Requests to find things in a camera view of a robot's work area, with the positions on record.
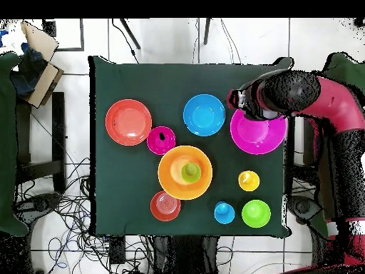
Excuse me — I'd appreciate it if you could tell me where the blue bowl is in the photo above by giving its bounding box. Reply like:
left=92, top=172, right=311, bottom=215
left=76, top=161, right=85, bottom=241
left=182, top=93, right=226, bottom=137

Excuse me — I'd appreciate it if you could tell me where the large magenta bowl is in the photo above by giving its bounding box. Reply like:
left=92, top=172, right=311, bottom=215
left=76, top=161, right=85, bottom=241
left=230, top=108, right=287, bottom=156

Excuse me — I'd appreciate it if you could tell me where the green cup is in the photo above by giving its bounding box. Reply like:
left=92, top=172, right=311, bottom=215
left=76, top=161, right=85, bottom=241
left=180, top=162, right=202, bottom=184

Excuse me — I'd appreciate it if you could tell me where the large orange bowl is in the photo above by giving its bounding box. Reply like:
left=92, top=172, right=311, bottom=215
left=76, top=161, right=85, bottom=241
left=157, top=145, right=214, bottom=201

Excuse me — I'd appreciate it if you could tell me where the small red-orange bowl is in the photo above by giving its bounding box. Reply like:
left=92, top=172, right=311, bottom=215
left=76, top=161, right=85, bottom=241
left=150, top=190, right=182, bottom=223

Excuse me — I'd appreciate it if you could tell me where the black tripod leg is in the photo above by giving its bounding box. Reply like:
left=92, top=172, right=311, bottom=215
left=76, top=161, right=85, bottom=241
left=119, top=18, right=142, bottom=50
left=202, top=18, right=212, bottom=46

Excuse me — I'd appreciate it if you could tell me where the yellow cup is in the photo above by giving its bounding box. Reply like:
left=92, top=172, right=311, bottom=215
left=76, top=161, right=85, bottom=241
left=238, top=170, right=261, bottom=193

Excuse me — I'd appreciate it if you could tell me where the small crimson bowl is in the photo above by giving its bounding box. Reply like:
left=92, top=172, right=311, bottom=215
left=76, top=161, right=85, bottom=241
left=146, top=126, right=177, bottom=156

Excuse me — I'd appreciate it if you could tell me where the dark green tablecloth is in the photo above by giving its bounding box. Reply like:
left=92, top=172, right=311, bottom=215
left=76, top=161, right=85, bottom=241
left=88, top=55, right=292, bottom=238

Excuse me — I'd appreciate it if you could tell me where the wide red-orange bowl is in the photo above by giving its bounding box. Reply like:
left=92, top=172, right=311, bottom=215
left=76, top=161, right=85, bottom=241
left=105, top=98, right=153, bottom=147

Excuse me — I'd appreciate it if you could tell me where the blue cup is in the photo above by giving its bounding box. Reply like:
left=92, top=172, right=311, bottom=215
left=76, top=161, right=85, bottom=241
left=214, top=201, right=236, bottom=225

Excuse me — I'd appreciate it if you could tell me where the green bowl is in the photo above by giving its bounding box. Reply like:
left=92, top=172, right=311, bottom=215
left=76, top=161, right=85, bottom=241
left=241, top=199, right=272, bottom=228

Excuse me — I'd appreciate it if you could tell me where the dark green side cloth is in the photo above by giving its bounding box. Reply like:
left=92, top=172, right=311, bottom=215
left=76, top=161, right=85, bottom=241
left=310, top=51, right=365, bottom=240
left=0, top=51, right=29, bottom=238

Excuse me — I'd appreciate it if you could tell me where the cardboard box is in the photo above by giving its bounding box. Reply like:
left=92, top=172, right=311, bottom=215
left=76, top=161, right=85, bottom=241
left=11, top=20, right=65, bottom=110

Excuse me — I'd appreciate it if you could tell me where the dark blue cloth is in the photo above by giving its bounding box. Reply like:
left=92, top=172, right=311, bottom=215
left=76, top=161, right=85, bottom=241
left=10, top=42, right=48, bottom=98

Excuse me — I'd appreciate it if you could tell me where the grey pedestal foot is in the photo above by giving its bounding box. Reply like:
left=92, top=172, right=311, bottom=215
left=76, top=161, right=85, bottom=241
left=287, top=195, right=323, bottom=225

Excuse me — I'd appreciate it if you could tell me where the black stool frame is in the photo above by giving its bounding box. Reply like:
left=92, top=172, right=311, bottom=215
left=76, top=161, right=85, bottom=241
left=15, top=91, right=67, bottom=193

